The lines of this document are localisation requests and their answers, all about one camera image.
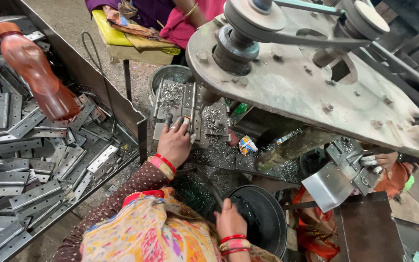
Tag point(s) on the person's right hand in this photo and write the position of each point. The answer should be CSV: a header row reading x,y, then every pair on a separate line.
x,y
231,222

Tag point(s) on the person's left hand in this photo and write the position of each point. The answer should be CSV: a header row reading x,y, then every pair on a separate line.
x,y
173,145

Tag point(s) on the steel hinge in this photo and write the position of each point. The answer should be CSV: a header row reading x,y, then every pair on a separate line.
x,y
188,98

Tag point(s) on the red and pink left bangles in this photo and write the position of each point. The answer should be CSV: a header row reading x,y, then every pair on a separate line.
x,y
163,165

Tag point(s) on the red and pink bangles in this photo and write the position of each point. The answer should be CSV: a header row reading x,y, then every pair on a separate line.
x,y
163,165
235,244

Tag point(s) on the red and pink right bangles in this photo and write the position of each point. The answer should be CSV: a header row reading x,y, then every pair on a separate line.
x,y
235,244

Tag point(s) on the black plastic tub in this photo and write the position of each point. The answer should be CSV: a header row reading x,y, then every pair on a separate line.
x,y
264,218

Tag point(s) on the steel drilling jig plate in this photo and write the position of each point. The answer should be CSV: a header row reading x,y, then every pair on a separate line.
x,y
171,96

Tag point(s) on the heap of metal shavings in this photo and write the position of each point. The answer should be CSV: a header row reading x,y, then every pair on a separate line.
x,y
224,156

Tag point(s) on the long metal tray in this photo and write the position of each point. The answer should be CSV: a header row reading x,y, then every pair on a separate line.
x,y
118,102

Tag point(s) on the steel bucket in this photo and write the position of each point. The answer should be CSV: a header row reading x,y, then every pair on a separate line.
x,y
169,72

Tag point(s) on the colourful snack wrapper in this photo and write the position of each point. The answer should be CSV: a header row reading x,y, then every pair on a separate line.
x,y
247,145

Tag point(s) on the green plastic bottle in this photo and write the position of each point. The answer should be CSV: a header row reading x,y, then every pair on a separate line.
x,y
241,108

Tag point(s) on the person's colourful patterned scarf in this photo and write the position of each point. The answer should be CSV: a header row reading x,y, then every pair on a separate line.
x,y
151,233

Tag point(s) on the bent sheet metal chute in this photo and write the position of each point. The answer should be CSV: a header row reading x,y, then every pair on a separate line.
x,y
326,187

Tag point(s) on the stool with yellow cushion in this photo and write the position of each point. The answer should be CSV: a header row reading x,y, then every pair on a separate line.
x,y
122,43

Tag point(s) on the grey drill press head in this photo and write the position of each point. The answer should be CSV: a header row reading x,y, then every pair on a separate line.
x,y
296,91

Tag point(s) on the steel jig with clamp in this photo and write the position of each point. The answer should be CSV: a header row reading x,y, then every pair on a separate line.
x,y
355,163

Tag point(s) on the brown board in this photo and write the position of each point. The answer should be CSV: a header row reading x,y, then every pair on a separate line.
x,y
369,229

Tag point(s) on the pile of steel hinges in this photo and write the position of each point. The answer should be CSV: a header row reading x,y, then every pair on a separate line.
x,y
24,160

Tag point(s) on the orange plastic bottle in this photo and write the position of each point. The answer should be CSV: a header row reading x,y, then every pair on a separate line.
x,y
35,69

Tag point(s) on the dark drive belt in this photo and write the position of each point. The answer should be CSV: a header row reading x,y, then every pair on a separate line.
x,y
304,40

